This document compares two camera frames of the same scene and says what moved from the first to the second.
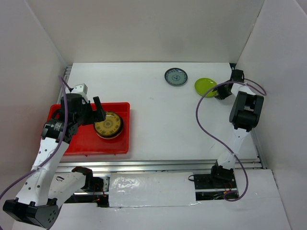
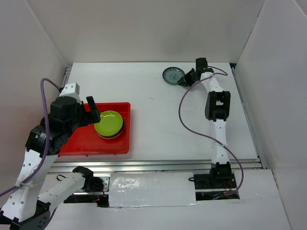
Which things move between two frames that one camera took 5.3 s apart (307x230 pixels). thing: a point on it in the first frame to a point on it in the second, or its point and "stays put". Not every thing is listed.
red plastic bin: (88, 142) stays put
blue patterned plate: (175, 76) stays put
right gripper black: (221, 95) to (187, 82)
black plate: (111, 136) stays put
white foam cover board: (153, 189) stays put
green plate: (203, 85) to (110, 123)
